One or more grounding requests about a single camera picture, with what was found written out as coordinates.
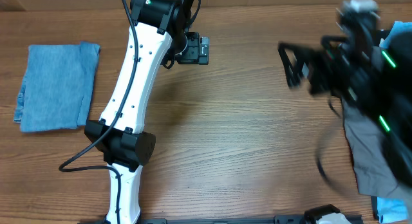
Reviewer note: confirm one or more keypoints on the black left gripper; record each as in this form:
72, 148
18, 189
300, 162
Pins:
194, 55

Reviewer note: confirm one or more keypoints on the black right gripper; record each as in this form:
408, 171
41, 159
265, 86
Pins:
322, 75

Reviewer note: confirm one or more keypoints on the light blue denim jeans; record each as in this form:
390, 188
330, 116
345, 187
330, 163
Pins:
57, 87

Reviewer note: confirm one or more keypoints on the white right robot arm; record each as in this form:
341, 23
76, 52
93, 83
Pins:
358, 56

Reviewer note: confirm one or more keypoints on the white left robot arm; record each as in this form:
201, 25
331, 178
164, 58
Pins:
159, 36

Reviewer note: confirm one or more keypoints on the light blue folded garment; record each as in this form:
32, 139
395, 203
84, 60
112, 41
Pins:
390, 210

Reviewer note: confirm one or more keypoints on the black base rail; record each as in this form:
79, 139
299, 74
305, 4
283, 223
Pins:
279, 219

